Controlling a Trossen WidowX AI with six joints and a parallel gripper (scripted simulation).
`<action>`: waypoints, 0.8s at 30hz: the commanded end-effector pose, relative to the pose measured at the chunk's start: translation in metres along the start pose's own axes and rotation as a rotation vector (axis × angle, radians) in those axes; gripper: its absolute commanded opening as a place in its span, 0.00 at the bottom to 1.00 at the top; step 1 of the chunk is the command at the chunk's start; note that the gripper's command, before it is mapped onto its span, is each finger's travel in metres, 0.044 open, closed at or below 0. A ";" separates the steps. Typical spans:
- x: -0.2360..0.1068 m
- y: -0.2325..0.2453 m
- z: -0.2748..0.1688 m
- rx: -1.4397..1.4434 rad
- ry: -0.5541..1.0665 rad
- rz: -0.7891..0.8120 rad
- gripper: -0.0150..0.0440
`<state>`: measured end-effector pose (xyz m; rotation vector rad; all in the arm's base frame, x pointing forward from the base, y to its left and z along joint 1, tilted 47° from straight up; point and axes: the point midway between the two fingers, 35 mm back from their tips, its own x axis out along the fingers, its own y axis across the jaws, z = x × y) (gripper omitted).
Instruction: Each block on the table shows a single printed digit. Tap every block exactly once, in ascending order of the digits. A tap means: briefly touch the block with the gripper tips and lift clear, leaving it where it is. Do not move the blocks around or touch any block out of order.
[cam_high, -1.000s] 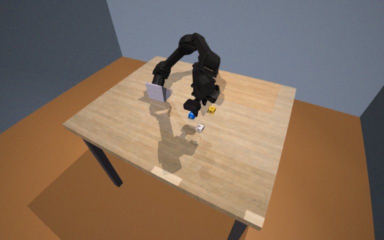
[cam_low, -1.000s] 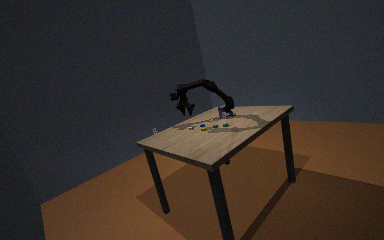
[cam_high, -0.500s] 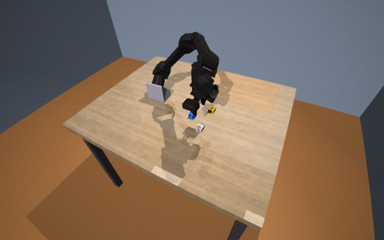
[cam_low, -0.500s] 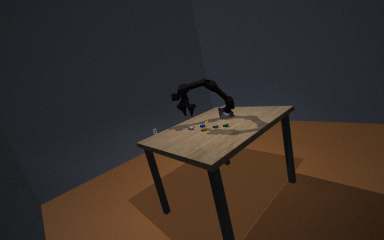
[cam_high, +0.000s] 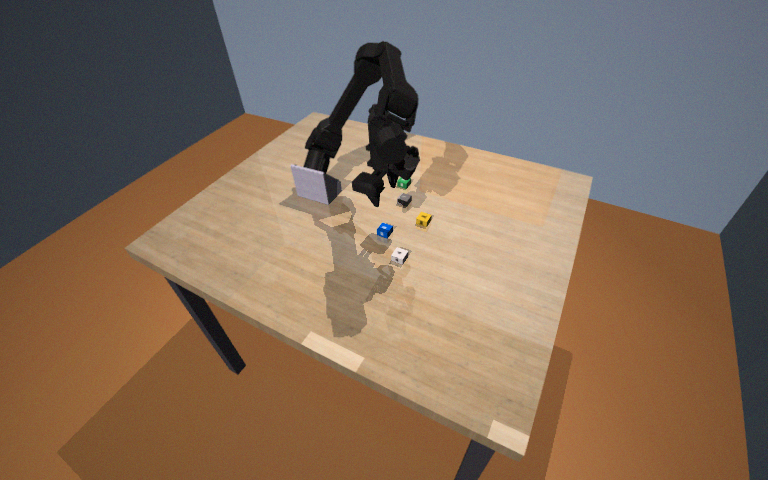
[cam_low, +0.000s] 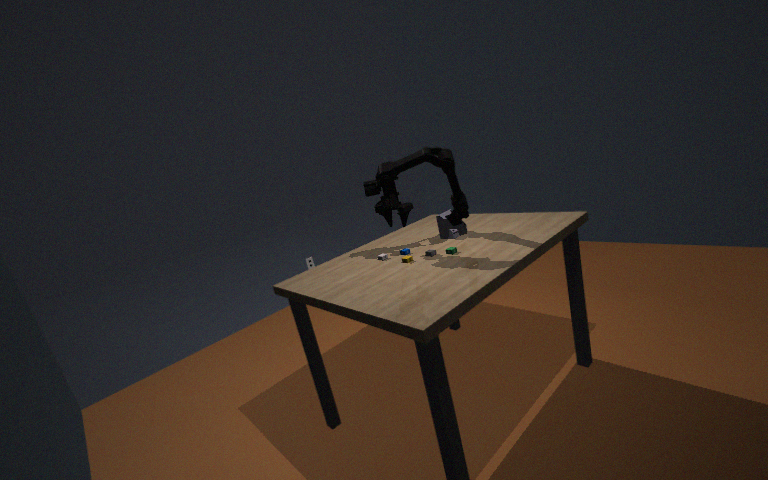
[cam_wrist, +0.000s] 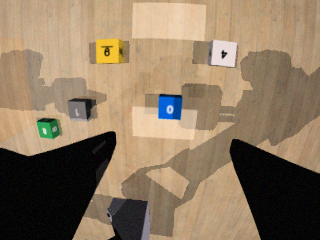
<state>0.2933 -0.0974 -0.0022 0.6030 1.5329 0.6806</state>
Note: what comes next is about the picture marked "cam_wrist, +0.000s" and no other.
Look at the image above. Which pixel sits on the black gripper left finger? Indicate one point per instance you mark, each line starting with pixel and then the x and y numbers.
pixel 53 189

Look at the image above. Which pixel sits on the blue block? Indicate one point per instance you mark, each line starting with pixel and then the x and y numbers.
pixel 169 107

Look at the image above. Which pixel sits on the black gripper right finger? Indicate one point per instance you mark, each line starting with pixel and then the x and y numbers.
pixel 284 198

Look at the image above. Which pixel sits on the green block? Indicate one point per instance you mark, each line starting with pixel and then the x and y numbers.
pixel 48 128

